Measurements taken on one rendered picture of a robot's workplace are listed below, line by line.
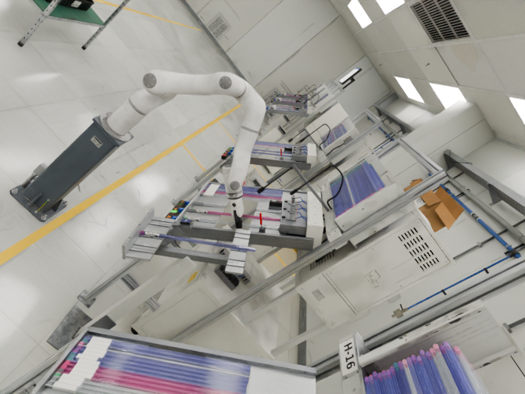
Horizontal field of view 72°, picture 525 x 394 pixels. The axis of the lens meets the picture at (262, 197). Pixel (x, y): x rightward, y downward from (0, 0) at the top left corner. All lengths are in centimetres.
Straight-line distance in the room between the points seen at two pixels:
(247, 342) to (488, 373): 137
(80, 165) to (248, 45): 869
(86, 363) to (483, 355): 103
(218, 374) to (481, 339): 68
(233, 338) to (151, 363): 107
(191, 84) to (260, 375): 131
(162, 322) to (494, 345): 168
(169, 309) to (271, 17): 912
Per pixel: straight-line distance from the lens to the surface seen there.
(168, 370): 115
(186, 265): 166
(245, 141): 174
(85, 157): 217
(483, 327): 103
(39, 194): 241
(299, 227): 180
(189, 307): 212
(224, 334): 219
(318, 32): 1043
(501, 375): 111
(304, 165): 316
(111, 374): 116
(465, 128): 520
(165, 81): 188
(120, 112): 204
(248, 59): 1053
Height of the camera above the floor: 171
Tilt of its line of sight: 18 degrees down
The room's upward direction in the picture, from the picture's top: 54 degrees clockwise
